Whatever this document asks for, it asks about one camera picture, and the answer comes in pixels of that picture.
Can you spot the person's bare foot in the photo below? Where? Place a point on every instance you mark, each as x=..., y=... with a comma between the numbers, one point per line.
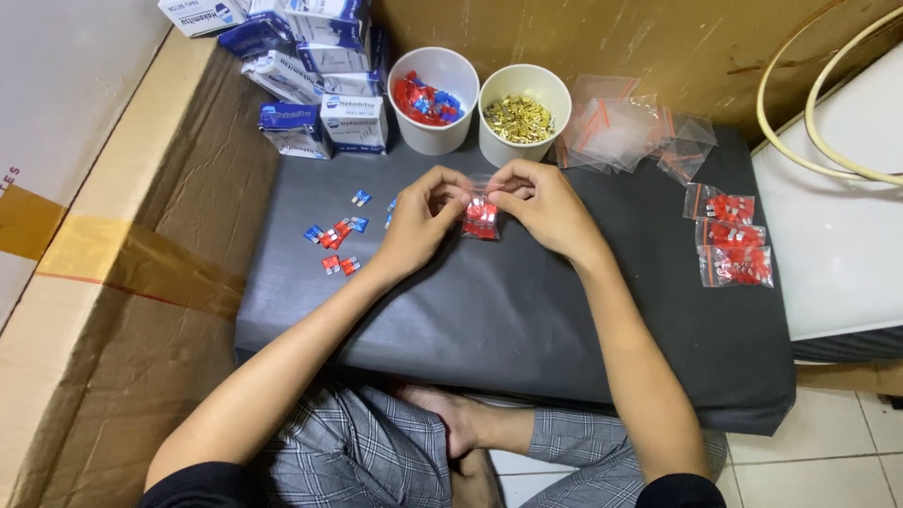
x=458, y=416

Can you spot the pile of empty zip bags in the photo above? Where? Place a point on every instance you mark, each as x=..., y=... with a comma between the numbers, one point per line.
x=617, y=130

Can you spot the clear zip bag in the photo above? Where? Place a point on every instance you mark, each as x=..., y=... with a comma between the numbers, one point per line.
x=481, y=217
x=726, y=206
x=734, y=234
x=737, y=268

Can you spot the grey plaid trousers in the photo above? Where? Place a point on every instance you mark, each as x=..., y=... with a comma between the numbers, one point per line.
x=353, y=451

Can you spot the black padded board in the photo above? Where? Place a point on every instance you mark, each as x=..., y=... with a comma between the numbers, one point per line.
x=508, y=317

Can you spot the person's left hand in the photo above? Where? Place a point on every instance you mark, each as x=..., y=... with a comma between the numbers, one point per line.
x=406, y=226

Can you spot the person's right hand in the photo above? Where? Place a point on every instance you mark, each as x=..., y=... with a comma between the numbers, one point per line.
x=554, y=211

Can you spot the heap of red, blue fuses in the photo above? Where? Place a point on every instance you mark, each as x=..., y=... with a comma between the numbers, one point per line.
x=427, y=102

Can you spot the red blade fuse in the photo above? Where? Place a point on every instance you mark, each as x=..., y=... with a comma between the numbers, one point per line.
x=332, y=240
x=350, y=266
x=343, y=226
x=331, y=264

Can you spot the heap of brass terminals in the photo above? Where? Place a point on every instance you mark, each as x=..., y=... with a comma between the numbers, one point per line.
x=518, y=120

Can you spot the large cardboard carton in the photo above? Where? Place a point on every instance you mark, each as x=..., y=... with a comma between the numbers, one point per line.
x=127, y=353

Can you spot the white cup with fuses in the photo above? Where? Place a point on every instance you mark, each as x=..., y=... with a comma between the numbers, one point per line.
x=432, y=137

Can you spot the stack of white blue boxes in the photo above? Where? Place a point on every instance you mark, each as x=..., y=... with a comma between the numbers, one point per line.
x=317, y=77

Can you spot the white cup with brass terminals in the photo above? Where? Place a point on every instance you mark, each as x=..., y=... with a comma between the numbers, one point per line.
x=508, y=152

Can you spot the black shirt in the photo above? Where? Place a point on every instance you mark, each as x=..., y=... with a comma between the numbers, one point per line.
x=197, y=490

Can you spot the white low table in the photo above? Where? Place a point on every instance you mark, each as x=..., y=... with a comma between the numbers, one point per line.
x=839, y=247

